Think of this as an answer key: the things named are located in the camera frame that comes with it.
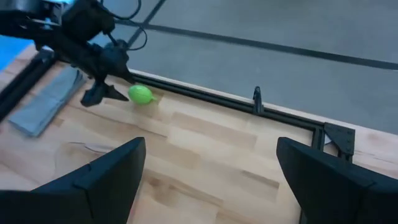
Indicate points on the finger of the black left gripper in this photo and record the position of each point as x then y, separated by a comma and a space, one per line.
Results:
126, 74
99, 93

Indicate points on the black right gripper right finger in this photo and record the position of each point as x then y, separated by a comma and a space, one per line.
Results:
335, 199

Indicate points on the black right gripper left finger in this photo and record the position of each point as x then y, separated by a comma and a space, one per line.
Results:
77, 199

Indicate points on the green toy lime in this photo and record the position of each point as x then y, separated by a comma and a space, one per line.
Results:
141, 94

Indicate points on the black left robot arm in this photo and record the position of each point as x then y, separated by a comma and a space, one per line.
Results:
31, 25

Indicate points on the grey folded cloth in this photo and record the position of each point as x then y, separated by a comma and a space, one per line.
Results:
46, 102

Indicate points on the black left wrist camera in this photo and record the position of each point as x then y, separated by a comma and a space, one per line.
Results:
87, 18

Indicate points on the black aluminium table frame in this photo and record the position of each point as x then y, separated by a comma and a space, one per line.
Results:
217, 100

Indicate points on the black frame clamp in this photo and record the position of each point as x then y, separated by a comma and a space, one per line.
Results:
257, 99

